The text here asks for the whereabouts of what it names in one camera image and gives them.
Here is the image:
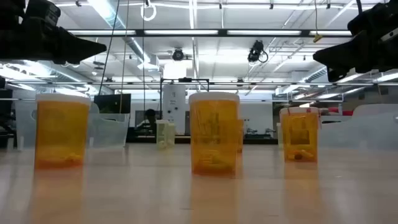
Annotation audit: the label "black monitor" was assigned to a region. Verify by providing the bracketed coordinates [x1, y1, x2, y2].
[93, 93, 132, 114]

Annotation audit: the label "round black ceiling camera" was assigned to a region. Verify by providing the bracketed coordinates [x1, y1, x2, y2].
[171, 47, 185, 62]

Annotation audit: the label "person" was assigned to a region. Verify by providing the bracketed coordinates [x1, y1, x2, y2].
[136, 108, 158, 135]

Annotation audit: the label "clear plastic bin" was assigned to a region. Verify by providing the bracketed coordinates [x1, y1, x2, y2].
[14, 99, 131, 149]
[318, 103, 398, 151]

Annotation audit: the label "red containers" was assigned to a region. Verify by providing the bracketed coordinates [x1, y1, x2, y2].
[323, 106, 354, 117]

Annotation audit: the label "small clear medicine bottle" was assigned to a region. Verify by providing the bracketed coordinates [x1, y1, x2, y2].
[155, 119, 177, 149]

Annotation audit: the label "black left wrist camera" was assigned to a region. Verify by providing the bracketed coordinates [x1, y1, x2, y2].
[24, 0, 62, 27]

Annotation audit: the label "long black bench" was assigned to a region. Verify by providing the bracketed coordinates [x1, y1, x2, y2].
[128, 134, 280, 146]

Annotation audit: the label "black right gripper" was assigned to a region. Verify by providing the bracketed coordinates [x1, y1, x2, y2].
[312, 18, 398, 83]

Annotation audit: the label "tan hanging rope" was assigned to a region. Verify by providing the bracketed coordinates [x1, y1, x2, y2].
[119, 0, 130, 114]

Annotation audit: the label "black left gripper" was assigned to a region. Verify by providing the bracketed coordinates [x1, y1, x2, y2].
[0, 15, 108, 65]

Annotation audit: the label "dark shelf unit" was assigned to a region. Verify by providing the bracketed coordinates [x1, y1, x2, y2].
[0, 88, 16, 147]

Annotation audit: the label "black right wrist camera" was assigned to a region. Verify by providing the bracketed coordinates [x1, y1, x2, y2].
[347, 2, 388, 35]

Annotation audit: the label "thin black hanging cable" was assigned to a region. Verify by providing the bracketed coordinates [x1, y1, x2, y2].
[142, 0, 146, 131]

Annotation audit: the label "large orange labelled pill bottle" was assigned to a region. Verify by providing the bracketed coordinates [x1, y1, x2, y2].
[188, 91, 241, 177]

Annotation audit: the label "orange pill bottle red marks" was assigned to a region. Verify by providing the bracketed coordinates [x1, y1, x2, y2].
[279, 106, 322, 164]

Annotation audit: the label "yellow hanging connector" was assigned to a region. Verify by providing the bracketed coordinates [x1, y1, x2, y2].
[312, 0, 324, 44]

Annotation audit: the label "white cabinet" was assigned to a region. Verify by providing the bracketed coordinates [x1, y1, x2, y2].
[162, 84, 187, 136]

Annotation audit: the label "black overhead camera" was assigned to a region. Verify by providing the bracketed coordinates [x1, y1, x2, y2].
[247, 39, 269, 64]

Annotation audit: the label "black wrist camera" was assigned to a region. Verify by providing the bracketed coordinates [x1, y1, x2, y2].
[24, 0, 62, 27]
[347, 2, 388, 35]

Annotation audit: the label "distant grey machines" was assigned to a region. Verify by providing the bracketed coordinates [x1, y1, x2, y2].
[244, 126, 277, 139]

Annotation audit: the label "white cable ring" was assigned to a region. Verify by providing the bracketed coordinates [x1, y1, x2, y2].
[140, 0, 157, 22]

